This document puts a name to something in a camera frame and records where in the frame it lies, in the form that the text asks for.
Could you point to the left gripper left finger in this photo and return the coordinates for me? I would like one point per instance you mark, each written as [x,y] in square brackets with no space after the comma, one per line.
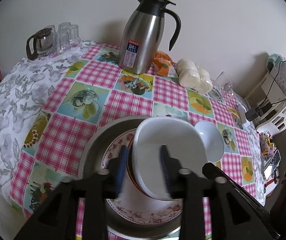
[108,184]

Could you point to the light blue ceramic bowl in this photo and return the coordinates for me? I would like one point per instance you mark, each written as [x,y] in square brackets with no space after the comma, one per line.
[212,139]

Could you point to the floral rimmed white plate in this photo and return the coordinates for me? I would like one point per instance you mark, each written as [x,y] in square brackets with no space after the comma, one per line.
[132,204]

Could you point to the colourful checked tablecloth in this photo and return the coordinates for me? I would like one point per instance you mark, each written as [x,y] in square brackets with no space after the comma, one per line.
[50,110]

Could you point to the colourful snack package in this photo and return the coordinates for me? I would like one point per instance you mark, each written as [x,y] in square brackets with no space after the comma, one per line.
[267,146]

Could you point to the white bowl red pattern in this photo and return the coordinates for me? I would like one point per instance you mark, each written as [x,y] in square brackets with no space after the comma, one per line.
[130,170]

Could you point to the clear glass mug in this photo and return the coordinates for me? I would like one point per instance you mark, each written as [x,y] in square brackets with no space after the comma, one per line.
[222,89]

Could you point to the glass teapot black handle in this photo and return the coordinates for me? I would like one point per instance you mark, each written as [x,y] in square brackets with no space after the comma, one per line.
[40,44]

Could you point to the small white square dish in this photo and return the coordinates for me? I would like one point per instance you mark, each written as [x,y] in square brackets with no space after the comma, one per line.
[182,142]

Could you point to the white lattice plastic chair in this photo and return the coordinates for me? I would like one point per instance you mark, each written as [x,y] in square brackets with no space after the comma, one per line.
[276,123]

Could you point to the packaged white steamed buns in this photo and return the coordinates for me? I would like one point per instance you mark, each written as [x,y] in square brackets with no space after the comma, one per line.
[193,77]

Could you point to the stainless steel thermos jug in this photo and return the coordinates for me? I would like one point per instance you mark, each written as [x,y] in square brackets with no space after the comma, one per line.
[143,33]

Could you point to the smartphone on stand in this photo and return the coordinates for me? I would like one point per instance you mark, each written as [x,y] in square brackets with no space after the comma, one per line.
[271,165]

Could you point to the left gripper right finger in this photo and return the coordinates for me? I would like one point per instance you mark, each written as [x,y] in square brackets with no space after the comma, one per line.
[182,183]

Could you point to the white power strip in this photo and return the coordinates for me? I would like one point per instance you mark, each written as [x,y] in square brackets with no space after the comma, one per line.
[242,113]

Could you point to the orange snack packet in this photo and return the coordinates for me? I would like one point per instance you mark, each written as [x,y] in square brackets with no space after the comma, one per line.
[164,66]

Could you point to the black power adapter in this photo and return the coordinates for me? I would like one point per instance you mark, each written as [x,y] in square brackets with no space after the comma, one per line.
[252,114]

